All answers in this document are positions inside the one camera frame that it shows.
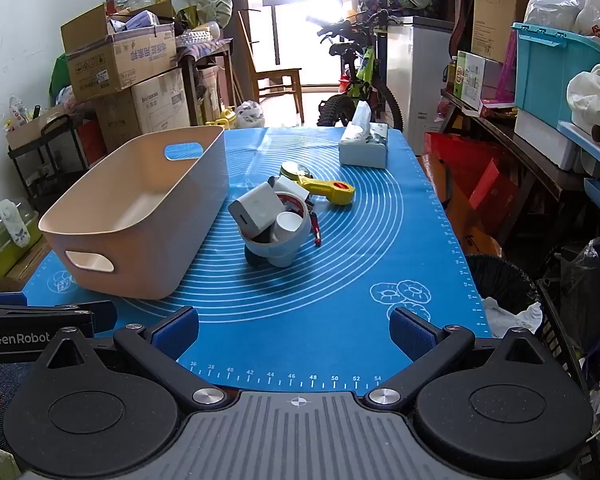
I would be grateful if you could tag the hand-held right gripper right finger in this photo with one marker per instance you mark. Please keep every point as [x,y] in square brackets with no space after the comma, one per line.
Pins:
[409,334]

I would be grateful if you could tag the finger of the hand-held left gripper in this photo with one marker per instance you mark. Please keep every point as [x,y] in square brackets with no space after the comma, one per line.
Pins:
[2,299]
[102,316]

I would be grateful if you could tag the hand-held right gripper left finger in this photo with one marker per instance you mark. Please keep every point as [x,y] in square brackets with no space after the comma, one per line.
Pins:
[177,334]

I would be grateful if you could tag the beige plastic basket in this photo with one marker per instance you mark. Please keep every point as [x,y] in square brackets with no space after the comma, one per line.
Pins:
[130,245]

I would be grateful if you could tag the white charger adapter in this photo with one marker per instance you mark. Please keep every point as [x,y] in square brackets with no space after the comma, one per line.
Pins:
[255,207]

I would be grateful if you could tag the white plastic jar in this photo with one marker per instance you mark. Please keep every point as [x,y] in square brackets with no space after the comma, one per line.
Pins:
[286,227]

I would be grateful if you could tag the yellow plastic tool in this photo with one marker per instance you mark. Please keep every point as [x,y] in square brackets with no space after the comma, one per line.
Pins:
[330,191]

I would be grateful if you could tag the blue denim trousers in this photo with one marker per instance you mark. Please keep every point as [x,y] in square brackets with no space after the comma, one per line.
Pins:
[10,377]

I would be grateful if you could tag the brown printed cardboard box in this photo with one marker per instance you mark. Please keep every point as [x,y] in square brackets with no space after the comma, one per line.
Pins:
[30,267]

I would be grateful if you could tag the lime green plastic container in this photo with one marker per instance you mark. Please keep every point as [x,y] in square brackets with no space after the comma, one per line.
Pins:
[0,252]

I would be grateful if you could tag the white patterned cloth roll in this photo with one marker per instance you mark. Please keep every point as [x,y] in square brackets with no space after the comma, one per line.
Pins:
[12,222]

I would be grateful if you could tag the blue silicone mat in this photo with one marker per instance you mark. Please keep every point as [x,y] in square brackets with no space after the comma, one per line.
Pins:
[360,260]

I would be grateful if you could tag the black waste basket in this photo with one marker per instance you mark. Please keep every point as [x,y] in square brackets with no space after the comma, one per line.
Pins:
[500,280]

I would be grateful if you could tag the black utility cart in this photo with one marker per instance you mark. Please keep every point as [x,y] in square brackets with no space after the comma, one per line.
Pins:
[55,160]

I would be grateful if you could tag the red paper bags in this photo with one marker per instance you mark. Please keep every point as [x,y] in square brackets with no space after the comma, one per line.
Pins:
[460,175]

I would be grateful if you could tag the cardboard box with bottles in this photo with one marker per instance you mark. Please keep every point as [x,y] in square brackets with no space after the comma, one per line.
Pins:
[30,132]

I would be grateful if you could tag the red white appliance box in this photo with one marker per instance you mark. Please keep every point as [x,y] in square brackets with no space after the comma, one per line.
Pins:
[91,142]

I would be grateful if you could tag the white tissue pack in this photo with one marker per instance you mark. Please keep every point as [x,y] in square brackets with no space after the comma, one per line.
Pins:
[362,152]

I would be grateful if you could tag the black garbage bag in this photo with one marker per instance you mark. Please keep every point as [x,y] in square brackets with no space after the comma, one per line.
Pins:
[595,285]

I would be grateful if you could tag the dark wooden bench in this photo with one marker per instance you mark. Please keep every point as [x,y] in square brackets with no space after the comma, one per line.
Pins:
[525,160]

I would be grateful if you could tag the yellow detergent bottle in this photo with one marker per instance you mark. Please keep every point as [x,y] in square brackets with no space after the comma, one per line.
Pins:
[222,120]

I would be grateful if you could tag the green plastic bag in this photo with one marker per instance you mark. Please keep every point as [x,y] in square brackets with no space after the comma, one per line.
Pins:
[57,80]

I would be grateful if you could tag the white plastic bag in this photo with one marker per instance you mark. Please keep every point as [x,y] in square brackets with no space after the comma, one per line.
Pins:
[250,115]

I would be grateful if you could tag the white foam box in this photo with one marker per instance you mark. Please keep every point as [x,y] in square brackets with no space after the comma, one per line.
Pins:
[542,137]

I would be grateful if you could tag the open brown cardboard box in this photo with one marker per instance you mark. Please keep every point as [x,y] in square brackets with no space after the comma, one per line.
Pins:
[115,65]

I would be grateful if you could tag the green product box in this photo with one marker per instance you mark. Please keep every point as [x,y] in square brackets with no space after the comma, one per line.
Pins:
[472,75]

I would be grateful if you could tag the green bicycle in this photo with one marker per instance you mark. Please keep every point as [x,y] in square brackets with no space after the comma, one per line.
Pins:
[365,70]

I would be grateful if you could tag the wooden side table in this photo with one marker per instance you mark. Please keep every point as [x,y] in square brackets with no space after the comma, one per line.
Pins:
[200,60]

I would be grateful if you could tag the wooden chair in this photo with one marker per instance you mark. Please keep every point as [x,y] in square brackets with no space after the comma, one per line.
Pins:
[277,76]

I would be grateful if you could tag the teal storage bin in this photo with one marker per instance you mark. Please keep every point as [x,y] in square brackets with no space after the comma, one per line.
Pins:
[550,75]

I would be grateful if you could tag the tall brown cardboard box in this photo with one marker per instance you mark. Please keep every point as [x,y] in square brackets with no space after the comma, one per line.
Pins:
[500,5]

